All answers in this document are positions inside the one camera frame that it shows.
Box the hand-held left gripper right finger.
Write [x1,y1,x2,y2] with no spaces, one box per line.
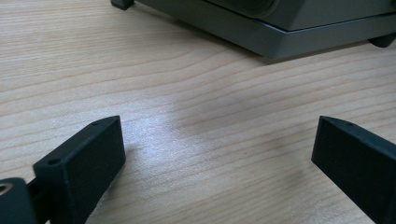
[311,115,396,224]

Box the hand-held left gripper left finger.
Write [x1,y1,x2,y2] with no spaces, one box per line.
[32,115,127,224]

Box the dark grey appliance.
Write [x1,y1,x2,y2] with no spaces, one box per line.
[110,0,396,60]

